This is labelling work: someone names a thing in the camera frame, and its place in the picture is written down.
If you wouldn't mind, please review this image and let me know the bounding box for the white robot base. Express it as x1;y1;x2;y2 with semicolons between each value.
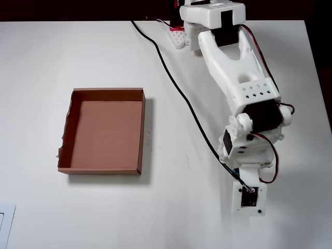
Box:
169;22;203;52

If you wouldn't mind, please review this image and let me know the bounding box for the white flat device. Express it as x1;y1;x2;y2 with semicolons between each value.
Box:
0;202;17;249

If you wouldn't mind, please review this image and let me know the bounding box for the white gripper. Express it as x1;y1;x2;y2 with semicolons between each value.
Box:
217;127;286;171

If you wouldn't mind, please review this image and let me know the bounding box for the red black servo wire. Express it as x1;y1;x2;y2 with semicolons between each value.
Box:
250;132;280;184
279;103;296;115
240;24;282;95

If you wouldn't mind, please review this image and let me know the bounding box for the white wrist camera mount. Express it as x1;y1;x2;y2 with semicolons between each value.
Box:
232;168;268;217

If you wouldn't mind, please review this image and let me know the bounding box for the red black controller board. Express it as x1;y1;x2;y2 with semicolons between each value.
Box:
170;0;186;32

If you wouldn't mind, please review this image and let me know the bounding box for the brown open cardboard box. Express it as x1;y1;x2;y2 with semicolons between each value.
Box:
56;87;146;176

